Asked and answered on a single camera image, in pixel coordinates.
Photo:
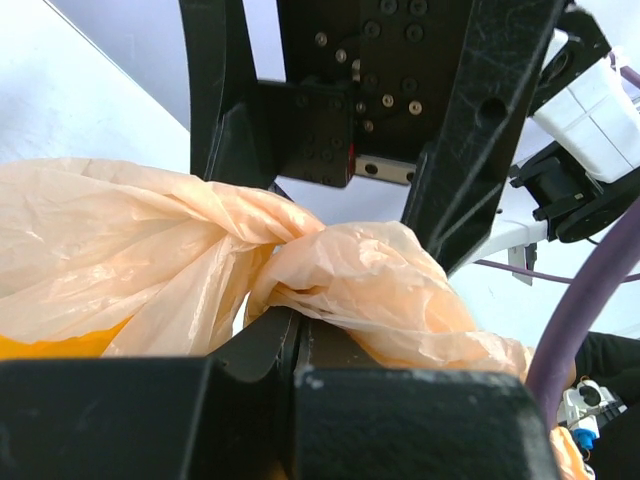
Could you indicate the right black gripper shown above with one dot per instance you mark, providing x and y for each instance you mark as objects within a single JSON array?
[{"x": 366, "y": 87}]

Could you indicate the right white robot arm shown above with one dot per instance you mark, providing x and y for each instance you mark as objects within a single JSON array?
[{"x": 548, "y": 195}]

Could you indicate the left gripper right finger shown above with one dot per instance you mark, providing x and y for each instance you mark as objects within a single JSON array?
[{"x": 355, "y": 419}]

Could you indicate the orange plastic bag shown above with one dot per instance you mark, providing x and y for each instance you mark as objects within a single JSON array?
[{"x": 109, "y": 259}]

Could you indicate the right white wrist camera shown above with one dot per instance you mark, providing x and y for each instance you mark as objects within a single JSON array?
[{"x": 596, "y": 122}]

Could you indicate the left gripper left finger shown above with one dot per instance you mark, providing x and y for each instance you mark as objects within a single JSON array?
[{"x": 219, "y": 416}]

